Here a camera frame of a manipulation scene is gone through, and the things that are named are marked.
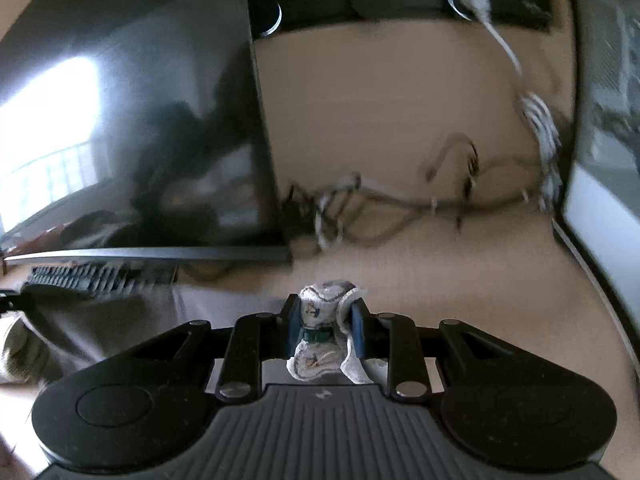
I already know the grey garment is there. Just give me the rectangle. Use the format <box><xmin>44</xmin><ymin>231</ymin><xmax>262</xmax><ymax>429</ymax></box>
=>
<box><xmin>0</xmin><ymin>284</ymin><xmax>292</xmax><ymax>387</ymax></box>

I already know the black keyboard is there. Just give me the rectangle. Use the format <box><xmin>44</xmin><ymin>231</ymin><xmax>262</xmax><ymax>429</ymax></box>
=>
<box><xmin>24</xmin><ymin>262</ymin><xmax>179</xmax><ymax>302</ymax></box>

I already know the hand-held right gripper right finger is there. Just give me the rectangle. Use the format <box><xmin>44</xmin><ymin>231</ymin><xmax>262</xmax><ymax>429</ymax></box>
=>
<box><xmin>350</xmin><ymin>297</ymin><xmax>532</xmax><ymax>403</ymax></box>

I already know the tangle of dark cables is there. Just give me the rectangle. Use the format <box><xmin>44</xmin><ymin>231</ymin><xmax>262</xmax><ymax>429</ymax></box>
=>
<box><xmin>281</xmin><ymin>132</ymin><xmax>552</xmax><ymax>257</ymax></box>

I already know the large black monitor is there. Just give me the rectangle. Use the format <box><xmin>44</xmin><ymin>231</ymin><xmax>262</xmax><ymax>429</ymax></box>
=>
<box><xmin>0</xmin><ymin>0</ymin><xmax>294</xmax><ymax>266</ymax></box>

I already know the lit monitor with black frame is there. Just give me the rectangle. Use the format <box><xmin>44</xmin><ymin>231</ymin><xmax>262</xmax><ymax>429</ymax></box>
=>
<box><xmin>552</xmin><ymin>0</ymin><xmax>640</xmax><ymax>317</ymax></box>

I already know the white power cable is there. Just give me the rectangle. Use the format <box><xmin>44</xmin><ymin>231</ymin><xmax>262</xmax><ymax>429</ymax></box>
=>
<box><xmin>456</xmin><ymin>0</ymin><xmax>565</xmax><ymax>212</ymax></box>

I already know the small white patterned cloth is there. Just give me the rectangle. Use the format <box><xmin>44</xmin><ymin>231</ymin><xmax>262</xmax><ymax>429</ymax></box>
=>
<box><xmin>286</xmin><ymin>278</ymin><xmax>389</xmax><ymax>387</ymax></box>

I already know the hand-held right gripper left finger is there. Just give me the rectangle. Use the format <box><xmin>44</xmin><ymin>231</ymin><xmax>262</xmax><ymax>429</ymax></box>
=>
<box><xmin>111</xmin><ymin>294</ymin><xmax>304</xmax><ymax>403</ymax></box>

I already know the beige cloth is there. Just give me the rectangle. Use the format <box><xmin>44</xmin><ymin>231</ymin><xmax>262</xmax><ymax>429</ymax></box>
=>
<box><xmin>0</xmin><ymin>318</ymin><xmax>53</xmax><ymax>384</ymax></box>

